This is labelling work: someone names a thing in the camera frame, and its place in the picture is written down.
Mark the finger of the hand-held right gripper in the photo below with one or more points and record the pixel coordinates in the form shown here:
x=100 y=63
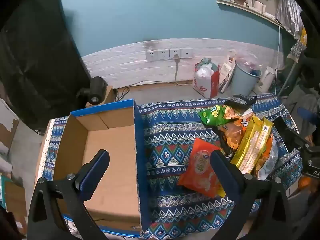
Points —
x=303 y=141
x=305 y=113

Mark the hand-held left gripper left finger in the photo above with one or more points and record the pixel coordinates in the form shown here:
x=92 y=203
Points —
x=97 y=172

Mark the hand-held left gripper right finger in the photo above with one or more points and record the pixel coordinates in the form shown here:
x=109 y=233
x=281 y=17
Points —
x=221 y=172

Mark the red-orange snack packet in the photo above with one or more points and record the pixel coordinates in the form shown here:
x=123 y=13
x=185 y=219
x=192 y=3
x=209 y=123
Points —
x=200 y=167

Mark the blue cardboard box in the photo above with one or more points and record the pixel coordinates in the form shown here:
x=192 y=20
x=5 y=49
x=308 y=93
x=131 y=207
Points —
x=110 y=150

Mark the silver snack packet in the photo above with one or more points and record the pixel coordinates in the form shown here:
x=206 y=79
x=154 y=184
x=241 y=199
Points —
x=269 y=160

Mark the yellow biscuit packet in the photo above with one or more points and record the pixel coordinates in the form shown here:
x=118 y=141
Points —
x=260 y=145
x=246 y=142

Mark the large orange chip bag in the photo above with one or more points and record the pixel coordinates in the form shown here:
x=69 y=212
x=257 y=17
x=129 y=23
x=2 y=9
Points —
x=232 y=132

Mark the green snack bag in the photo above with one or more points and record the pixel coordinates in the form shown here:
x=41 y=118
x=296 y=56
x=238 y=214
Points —
x=212 y=115

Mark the white kettle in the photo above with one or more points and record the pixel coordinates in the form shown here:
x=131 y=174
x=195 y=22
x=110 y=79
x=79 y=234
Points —
x=266 y=80

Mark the patterned tablecloth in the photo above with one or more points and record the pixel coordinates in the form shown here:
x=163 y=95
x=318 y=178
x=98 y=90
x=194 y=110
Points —
x=167 y=140

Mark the blue trash bin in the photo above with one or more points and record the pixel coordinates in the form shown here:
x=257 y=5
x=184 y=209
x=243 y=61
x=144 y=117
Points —
x=243 y=80

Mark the black round speaker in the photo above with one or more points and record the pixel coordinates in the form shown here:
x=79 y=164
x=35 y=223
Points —
x=96 y=90

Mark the white paper package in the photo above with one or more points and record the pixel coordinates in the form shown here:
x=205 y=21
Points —
x=226 y=71

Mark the red and white paper bag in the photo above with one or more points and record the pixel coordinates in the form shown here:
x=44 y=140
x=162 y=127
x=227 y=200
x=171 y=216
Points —
x=206 y=82

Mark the white peeling door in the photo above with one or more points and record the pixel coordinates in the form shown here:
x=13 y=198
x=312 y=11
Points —
x=7 y=120

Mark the silver foil sheet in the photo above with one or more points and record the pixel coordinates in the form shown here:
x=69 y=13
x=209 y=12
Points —
x=290 y=10

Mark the hanging black cloth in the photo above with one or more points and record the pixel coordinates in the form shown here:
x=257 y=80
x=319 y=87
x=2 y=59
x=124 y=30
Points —
x=37 y=55

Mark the wall shelf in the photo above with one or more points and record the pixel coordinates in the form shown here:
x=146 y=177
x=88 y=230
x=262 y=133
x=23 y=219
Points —
x=250 y=8

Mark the white wall socket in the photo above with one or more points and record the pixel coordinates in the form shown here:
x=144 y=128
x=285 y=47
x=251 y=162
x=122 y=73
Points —
x=163 y=54
x=172 y=52
x=186 y=52
x=151 y=55

